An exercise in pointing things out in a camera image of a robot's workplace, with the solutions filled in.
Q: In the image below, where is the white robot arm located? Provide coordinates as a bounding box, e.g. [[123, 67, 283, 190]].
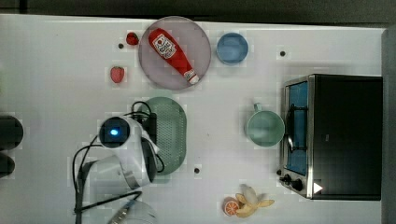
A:
[[83, 116, 159, 193]]

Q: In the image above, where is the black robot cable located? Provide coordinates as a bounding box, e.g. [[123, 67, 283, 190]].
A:
[[72, 101, 166, 216]]

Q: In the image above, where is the black cylinder holder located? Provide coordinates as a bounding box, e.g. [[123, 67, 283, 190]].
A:
[[0, 116, 23, 150], [0, 153, 15, 178]]

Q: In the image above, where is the green mug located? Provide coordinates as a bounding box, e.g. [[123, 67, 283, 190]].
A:
[[245, 103, 285, 147]]

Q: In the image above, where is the red strawberry on table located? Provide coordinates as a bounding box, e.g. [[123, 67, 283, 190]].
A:
[[110, 66, 125, 83]]

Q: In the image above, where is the black cylinder holder upper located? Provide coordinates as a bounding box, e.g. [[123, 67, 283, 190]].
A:
[[0, 116, 23, 150]]

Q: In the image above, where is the orange slice toy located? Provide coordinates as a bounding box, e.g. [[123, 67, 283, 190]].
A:
[[223, 201, 239, 217]]

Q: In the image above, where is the blue bowl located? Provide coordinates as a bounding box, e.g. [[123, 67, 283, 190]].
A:
[[217, 33, 249, 64]]

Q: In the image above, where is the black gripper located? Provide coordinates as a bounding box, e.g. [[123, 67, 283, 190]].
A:
[[137, 113, 157, 144]]

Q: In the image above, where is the black toaster oven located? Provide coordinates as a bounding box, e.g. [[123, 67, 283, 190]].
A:
[[276, 74, 383, 201]]

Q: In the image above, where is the red strawberry near plate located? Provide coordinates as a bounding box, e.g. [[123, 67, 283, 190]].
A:
[[126, 32, 139, 46]]

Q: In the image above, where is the peeled banana toy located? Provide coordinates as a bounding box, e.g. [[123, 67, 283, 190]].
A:
[[235, 184, 275, 218]]

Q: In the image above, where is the red ketchup bottle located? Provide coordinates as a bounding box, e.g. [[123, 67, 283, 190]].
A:
[[148, 28, 200, 85]]

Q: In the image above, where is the green oval strainer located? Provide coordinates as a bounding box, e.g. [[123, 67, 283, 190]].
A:
[[139, 97, 187, 175]]

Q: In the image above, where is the black cylinder holder lower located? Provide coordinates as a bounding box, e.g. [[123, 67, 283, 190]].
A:
[[0, 153, 15, 178]]

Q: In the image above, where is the grey round plate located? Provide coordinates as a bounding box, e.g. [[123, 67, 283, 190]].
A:
[[138, 16, 211, 91]]

